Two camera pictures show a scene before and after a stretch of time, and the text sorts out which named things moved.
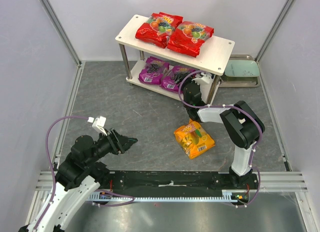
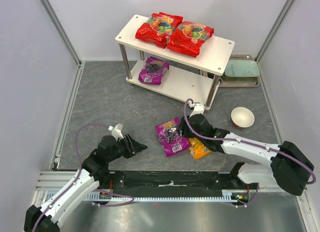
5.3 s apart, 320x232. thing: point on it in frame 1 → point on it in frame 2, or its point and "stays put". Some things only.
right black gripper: [188, 84] → [188, 127]
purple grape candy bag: [153, 71] stays put
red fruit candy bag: [158, 27] stays put
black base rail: [156, 183] stays put
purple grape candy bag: [172, 81] → [170, 137]
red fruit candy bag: [187, 37] stays put
